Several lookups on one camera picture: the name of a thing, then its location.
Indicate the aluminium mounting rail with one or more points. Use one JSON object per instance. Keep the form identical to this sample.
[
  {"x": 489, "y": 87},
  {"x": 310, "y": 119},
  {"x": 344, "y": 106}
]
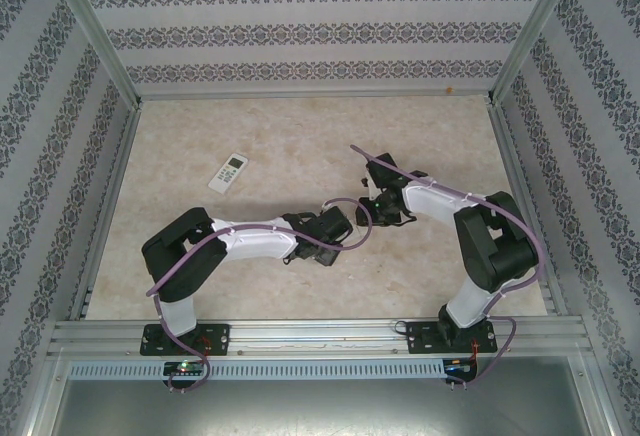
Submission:
[{"x": 320, "y": 338}]

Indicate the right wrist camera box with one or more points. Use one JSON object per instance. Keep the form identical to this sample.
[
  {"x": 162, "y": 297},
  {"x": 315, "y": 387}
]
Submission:
[{"x": 384, "y": 170}]

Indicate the small circuit board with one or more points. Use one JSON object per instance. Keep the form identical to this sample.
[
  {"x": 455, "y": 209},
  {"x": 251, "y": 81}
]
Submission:
[
  {"x": 182, "y": 368},
  {"x": 460, "y": 366}
]

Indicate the white remote with display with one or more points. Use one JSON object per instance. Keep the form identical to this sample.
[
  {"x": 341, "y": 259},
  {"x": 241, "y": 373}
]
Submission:
[{"x": 228, "y": 174}]

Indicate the aluminium side rail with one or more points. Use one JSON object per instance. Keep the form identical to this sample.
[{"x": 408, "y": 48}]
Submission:
[{"x": 514, "y": 166}]

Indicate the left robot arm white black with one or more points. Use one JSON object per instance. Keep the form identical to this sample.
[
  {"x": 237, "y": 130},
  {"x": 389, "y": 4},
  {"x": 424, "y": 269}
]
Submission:
[{"x": 250, "y": 241}]

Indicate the aluminium frame post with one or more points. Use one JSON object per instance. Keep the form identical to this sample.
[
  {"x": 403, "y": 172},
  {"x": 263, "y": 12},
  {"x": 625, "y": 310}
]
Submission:
[
  {"x": 102, "y": 38},
  {"x": 531, "y": 31}
]

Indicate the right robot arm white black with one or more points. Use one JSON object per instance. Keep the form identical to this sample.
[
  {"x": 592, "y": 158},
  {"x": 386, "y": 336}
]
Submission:
[{"x": 495, "y": 246}]

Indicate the grey metal sheet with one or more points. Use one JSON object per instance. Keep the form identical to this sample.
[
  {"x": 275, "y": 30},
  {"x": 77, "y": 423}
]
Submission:
[{"x": 320, "y": 406}]

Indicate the aluminium back rail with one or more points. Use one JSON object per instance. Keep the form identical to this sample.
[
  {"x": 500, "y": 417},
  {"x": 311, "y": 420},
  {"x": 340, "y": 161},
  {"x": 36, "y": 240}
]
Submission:
[{"x": 300, "y": 96}]

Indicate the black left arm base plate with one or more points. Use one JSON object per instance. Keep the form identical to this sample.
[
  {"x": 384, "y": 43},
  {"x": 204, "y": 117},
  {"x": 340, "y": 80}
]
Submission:
[{"x": 216, "y": 340}]

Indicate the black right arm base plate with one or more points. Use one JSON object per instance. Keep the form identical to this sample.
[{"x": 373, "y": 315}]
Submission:
[{"x": 425, "y": 338}]

